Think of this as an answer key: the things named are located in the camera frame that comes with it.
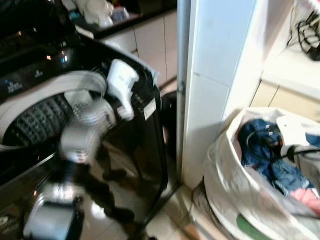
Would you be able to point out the white counter with beige drawers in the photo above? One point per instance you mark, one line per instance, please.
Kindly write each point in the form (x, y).
(292, 80)

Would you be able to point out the white object on counter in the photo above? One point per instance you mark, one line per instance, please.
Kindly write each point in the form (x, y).
(95, 11)

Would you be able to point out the white kitchen cabinet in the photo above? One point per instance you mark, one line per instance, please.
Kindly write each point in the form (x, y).
(150, 42)

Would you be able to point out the black top-load washing machine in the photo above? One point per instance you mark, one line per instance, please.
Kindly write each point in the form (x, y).
(135, 165)

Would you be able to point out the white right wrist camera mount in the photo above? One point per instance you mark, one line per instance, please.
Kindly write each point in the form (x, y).
(292, 131)

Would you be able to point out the grey metal door rail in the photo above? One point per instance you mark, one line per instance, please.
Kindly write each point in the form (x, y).
(183, 75)

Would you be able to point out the pink cloth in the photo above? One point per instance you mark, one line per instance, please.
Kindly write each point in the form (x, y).
(307, 197)

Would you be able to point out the black round bin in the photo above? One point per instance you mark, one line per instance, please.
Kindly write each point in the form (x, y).
(170, 120)

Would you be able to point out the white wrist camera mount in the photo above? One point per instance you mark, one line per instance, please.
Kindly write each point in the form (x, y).
(121, 76)
(292, 131)

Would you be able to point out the blue denim jeans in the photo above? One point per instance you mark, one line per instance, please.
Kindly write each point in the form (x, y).
(257, 150)

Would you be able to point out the white laundry bag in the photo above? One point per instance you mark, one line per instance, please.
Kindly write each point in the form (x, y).
(225, 185)

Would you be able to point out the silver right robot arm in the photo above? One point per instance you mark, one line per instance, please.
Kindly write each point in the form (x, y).
(310, 156)

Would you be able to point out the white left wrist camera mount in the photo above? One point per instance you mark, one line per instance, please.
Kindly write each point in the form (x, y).
(121, 76)

